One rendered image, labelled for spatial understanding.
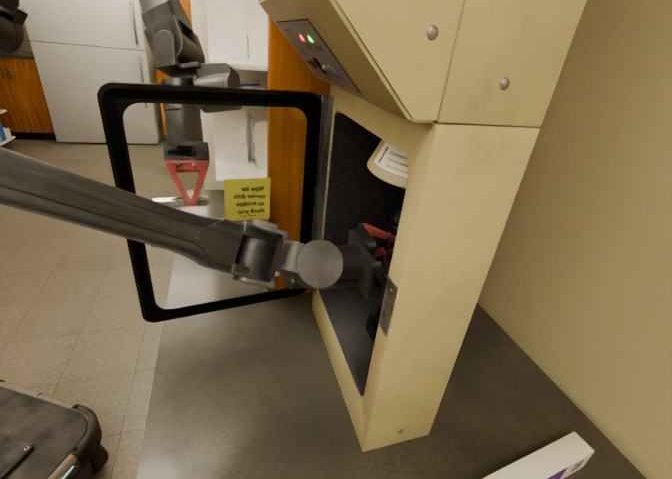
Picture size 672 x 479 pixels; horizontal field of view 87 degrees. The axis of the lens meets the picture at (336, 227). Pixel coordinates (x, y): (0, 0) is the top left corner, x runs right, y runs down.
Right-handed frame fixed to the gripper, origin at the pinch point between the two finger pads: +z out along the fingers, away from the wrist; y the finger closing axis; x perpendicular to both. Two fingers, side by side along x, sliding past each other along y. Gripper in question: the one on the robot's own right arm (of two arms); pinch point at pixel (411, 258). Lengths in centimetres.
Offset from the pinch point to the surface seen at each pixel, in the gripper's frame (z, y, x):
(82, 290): -113, 161, 116
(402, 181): -7.2, -5.4, -15.0
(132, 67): -130, 472, 19
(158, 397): -39.2, 1.1, 23.2
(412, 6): -14.2, -14.6, -31.5
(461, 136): -7.5, -14.5, -22.6
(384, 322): -10.3, -13.0, -0.4
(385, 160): -8.2, -1.9, -16.5
